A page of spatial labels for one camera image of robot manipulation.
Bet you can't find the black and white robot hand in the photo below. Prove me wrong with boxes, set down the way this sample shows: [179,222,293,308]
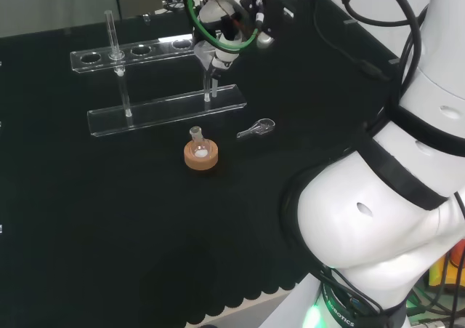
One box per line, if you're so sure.
[193,0,285,80]

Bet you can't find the clear glass funnel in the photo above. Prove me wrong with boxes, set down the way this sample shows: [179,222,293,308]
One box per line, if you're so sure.
[193,40,219,99]

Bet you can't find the clear weighing funnel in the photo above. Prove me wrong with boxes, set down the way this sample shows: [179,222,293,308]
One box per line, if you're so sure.
[236,118,277,140]

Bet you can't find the clear funnel stand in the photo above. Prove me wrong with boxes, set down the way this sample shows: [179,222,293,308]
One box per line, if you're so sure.
[69,9,248,138]

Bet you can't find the round-bottom glass flask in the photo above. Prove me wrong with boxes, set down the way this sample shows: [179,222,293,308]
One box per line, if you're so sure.
[188,125,212,160]

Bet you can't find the black cloth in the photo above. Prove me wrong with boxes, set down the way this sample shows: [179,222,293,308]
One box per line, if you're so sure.
[0,0,400,328]

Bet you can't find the black cable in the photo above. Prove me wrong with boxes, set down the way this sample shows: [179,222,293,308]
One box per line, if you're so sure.
[336,0,429,100]
[310,0,387,80]

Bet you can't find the green cable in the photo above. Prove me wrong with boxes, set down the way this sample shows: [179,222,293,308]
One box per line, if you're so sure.
[183,0,261,55]

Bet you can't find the cork ring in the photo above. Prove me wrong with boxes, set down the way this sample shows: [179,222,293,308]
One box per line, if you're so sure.
[183,140,221,171]

